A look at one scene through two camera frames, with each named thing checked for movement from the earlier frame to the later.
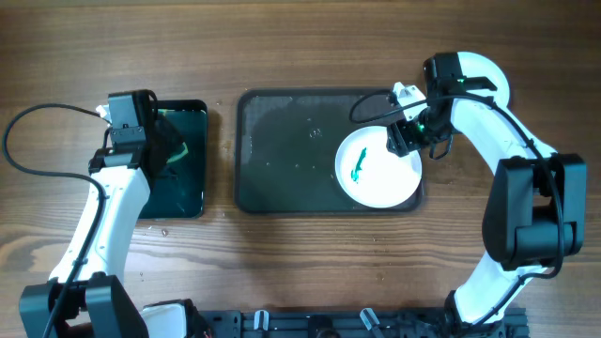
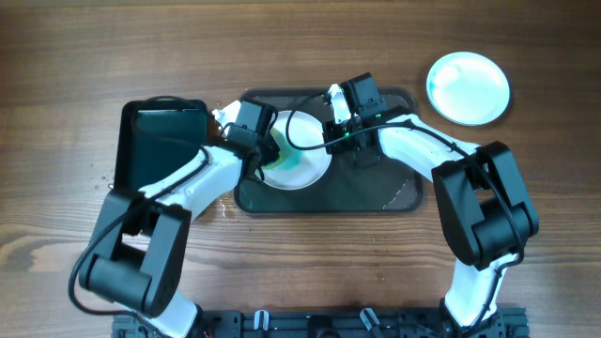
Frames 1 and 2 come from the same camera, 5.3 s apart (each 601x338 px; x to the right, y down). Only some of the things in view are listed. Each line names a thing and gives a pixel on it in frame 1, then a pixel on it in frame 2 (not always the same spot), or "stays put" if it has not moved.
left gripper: x=165 y=142 -> x=269 y=150
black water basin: x=177 y=184 stays put
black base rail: x=351 y=324 stays put
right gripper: x=400 y=140 -> x=364 y=153
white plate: x=372 y=175 -> x=302 y=160
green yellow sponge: x=170 y=142 -> x=279 y=144
